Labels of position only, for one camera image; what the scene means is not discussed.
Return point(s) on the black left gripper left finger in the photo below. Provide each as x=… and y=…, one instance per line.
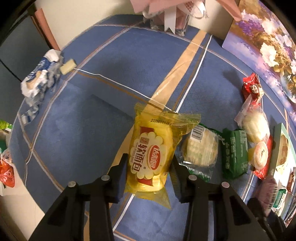
x=65, y=218

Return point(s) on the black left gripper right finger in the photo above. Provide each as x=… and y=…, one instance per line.
x=215, y=207

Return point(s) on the pink snack packet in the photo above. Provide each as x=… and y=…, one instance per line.
x=266, y=194

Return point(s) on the dark red small packet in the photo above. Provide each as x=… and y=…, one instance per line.
x=291, y=181

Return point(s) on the small pudding cup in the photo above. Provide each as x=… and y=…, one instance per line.
x=258, y=155

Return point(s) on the round rice cracker green packet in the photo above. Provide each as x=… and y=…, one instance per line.
x=199, y=151

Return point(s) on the beige orange cake packet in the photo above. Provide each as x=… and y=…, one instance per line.
x=283, y=151

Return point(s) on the round white bun clear packet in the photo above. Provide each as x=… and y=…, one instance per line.
x=253, y=120

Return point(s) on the yellow soft bread packet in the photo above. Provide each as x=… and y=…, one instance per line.
x=156, y=134

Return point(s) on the green white packet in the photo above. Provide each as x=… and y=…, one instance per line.
x=280, y=198

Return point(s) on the red plastic bag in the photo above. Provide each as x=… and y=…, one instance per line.
x=7, y=176

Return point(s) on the white tray teal rim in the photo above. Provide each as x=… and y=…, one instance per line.
x=281, y=173

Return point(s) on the red checkered snack packet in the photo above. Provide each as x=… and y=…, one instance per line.
x=261, y=174

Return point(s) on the dark green snack packet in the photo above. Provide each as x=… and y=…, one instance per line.
x=234, y=153

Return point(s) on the blue plaid tablecloth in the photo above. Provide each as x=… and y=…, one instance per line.
x=85, y=123

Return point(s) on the green box on floor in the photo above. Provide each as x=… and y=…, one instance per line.
x=5, y=134

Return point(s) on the red cartoon snack packet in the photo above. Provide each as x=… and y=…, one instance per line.
x=252, y=87

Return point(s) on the crumpled blue white wrapper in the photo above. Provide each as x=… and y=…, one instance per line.
x=44, y=77

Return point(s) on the small beige eraser block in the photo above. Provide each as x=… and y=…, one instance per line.
x=68, y=66

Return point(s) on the dark cabinet doors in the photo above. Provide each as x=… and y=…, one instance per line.
x=22, y=47

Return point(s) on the flower painting canvas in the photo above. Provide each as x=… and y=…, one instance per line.
x=262, y=42

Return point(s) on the pink flower bouquet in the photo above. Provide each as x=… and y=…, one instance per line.
x=170, y=16

